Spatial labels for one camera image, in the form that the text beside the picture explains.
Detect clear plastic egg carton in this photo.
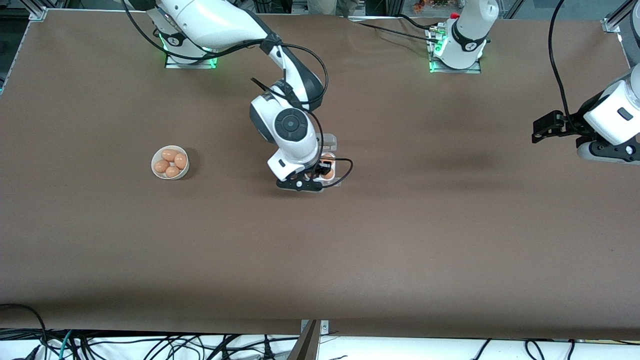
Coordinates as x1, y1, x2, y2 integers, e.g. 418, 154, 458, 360
318, 133, 343, 188

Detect white round bowl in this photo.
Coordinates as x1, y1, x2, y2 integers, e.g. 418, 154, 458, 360
150, 145, 190, 180

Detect person legs grey trousers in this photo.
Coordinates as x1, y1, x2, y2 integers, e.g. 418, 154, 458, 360
306, 0, 362, 17

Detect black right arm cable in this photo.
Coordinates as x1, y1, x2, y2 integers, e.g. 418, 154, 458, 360
121, 0, 354, 190

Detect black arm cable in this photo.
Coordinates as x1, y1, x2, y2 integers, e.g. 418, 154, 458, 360
121, 0, 354, 190
547, 0, 586, 126

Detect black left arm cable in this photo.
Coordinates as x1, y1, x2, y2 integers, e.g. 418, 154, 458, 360
547, 0, 586, 126

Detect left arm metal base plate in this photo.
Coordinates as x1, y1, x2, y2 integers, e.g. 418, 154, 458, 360
427, 25, 483, 75

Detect small metal bracket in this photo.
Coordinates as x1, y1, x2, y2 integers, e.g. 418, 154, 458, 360
300, 319, 330, 337

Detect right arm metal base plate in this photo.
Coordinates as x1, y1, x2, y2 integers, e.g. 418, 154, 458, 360
164, 47, 219, 70

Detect dark metal post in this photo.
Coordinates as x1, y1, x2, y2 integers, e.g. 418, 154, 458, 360
287, 320, 321, 360

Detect teal cable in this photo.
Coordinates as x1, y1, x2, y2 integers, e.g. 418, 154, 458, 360
59, 329, 75, 360

